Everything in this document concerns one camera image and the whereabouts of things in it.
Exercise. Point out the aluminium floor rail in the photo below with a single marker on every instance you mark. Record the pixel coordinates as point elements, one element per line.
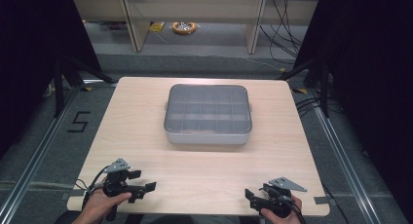
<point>35,152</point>
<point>344,159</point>

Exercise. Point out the yellow packet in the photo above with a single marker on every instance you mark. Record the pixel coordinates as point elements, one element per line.
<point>157,27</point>

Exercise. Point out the grey compartment storage box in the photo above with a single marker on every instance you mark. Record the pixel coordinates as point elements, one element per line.
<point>207,112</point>

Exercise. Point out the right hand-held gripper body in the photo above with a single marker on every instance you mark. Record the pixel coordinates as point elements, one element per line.
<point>276,198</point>

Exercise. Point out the person's right hand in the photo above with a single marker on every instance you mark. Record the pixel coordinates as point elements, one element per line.
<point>284,219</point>

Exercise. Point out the person's left hand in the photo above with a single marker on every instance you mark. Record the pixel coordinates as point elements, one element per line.
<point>100,204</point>

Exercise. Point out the orange tape roll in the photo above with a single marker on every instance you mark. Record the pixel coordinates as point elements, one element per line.
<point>184,27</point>

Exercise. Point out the black metal stand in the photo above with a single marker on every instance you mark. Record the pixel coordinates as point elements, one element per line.
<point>319,84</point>
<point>65,84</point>

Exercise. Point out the beige wooden desk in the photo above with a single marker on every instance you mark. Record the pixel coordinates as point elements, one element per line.
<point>195,13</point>

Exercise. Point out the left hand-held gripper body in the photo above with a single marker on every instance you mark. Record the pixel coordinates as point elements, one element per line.
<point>117,181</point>

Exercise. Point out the grey tape strip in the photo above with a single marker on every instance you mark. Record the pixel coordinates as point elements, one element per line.
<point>72,193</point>
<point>323,200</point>

